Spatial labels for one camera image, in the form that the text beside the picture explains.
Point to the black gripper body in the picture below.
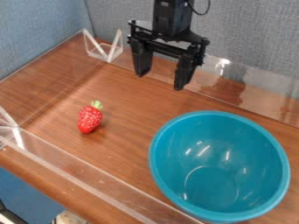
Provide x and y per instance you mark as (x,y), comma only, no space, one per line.
(184,43)

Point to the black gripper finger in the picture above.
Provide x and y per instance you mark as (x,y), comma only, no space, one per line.
(183,71)
(143,56)

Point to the red toy strawberry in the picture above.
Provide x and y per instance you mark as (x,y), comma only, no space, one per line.
(89,117)

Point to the blue plastic bowl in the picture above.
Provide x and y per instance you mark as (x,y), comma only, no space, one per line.
(219,166)

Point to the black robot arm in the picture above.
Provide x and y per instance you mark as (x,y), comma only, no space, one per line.
(172,17)

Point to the clear acrylic back barrier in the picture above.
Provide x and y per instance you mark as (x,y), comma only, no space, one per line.
(256,90)

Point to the clear acrylic barrier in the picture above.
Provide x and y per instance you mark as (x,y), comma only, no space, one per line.
(113,191)
(256,90)
(32,88)

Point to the clear acrylic left barrier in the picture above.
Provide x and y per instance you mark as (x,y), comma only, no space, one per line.
(32,88)

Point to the clear acrylic front barrier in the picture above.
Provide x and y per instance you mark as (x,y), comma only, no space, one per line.
(113,191)

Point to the clear acrylic corner bracket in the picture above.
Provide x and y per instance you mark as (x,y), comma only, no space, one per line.
(102,51)

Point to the clear acrylic front bracket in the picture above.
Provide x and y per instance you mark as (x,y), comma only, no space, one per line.
(9,130)

